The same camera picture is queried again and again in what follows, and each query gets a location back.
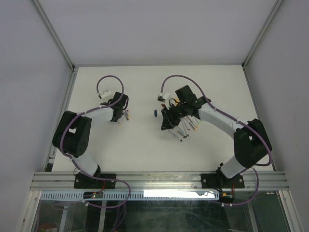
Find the yellow pen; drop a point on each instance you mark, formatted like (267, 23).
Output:
(193, 124)

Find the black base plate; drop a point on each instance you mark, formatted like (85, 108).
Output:
(84, 182)
(223, 180)

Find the white slotted cable duct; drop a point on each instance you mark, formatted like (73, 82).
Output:
(166, 194)

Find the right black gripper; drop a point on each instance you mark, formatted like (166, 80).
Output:
(167, 122)

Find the aluminium front rail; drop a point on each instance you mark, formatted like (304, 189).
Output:
(120, 181)

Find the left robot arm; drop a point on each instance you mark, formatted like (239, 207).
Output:
(73, 132)

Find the yellow cap marker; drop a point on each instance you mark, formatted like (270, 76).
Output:
(126, 114)

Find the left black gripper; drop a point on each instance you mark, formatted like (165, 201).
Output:
(113, 120)

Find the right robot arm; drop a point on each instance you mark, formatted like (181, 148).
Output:
(251, 142)

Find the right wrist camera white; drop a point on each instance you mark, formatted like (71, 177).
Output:
(162, 96)

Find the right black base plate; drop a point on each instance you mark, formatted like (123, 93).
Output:
(223, 180)

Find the red square-cap pen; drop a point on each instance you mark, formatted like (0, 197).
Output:
(187, 125)

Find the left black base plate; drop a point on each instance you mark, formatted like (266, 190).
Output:
(84, 182)

